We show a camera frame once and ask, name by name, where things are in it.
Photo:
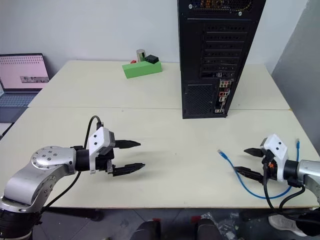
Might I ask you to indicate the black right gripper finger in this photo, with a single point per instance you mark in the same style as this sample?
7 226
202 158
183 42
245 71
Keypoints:
250 173
253 152

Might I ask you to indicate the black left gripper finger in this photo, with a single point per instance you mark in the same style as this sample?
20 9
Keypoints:
127 143
128 169

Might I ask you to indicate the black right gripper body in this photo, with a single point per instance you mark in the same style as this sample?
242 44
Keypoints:
270 170

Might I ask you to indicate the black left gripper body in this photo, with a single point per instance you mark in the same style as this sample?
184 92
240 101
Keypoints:
105 161

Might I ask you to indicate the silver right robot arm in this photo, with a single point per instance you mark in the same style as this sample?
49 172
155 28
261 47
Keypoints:
308 172

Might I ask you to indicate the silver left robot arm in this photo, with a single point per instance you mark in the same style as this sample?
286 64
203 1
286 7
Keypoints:
27 180

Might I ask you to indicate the white shoe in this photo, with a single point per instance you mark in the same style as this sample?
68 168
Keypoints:
282 222

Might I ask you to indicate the clear crumpled plastic bag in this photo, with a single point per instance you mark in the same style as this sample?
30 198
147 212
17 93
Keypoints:
228 225

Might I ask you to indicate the dark rounded shape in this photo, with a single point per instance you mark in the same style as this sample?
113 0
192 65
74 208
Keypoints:
207 230
146 231

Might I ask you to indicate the green rectangular block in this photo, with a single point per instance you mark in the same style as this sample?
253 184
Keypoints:
141 70

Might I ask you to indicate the small black box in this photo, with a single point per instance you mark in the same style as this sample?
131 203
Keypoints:
152 59

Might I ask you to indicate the silver metal cylinder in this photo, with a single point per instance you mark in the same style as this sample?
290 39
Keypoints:
140 55

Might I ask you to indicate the black computer tower case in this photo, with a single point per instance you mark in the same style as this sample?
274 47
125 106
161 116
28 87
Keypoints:
215 50

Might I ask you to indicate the grey open laptop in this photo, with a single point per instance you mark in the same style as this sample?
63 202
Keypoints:
22 72

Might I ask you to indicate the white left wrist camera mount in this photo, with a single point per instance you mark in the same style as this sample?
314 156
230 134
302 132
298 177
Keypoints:
98 138

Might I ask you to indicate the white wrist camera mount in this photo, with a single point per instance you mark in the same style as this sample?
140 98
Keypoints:
98 138
277 147

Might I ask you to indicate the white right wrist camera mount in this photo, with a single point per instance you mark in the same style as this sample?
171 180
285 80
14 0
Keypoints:
277 147

